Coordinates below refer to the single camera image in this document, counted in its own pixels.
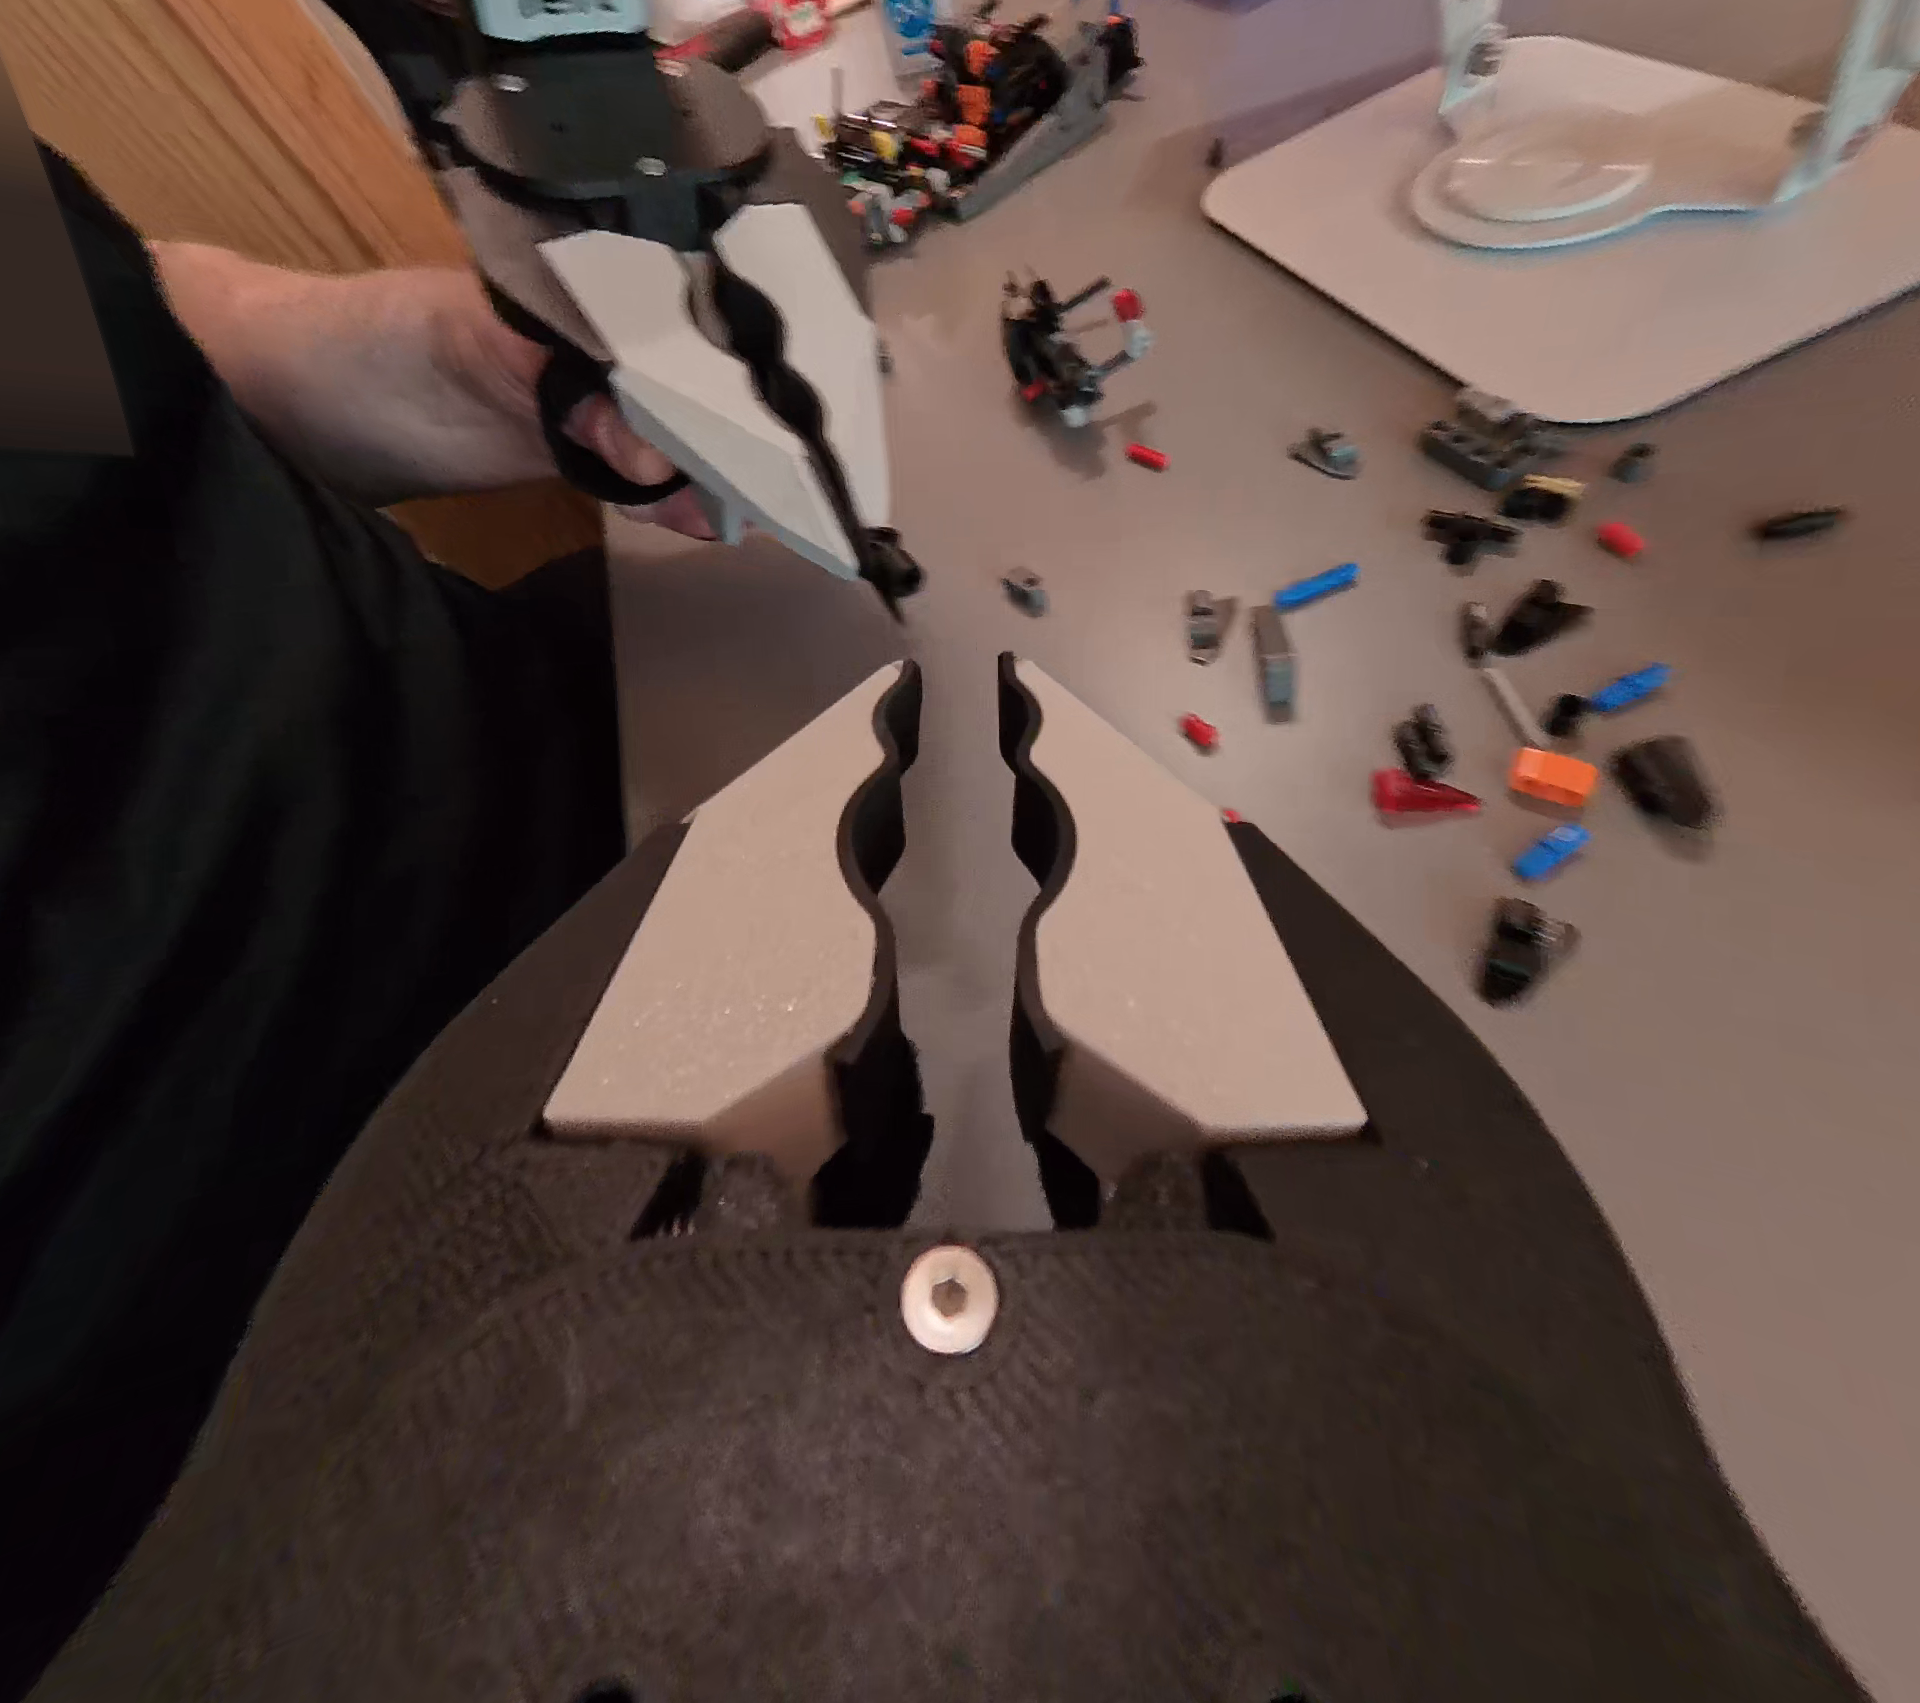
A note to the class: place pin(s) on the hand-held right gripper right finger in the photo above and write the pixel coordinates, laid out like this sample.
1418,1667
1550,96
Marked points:
1184,983

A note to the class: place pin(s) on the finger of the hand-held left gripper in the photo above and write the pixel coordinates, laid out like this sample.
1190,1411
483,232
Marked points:
818,338
660,352

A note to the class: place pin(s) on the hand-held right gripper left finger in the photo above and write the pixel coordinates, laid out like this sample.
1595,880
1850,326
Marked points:
721,983

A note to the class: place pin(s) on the small black lego connector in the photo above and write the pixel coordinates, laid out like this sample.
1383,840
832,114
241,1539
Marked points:
893,564

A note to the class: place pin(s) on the black red lego subassembly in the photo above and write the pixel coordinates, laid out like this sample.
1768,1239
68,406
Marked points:
1065,360

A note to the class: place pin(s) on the pile of lego pieces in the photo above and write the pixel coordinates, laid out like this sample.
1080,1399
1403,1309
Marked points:
1552,776

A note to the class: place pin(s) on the large multicoloured lego model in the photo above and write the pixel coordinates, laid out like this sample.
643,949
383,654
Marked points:
990,112

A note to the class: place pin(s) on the person's left hand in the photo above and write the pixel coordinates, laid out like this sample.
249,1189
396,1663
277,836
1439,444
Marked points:
375,382

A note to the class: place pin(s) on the wooden column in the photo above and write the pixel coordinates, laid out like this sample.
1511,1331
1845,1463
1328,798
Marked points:
151,8

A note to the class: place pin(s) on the person's black clothing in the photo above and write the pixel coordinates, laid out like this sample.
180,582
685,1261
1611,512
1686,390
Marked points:
225,834

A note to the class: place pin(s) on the white metal book stand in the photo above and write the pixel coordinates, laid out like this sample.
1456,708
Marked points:
1575,278

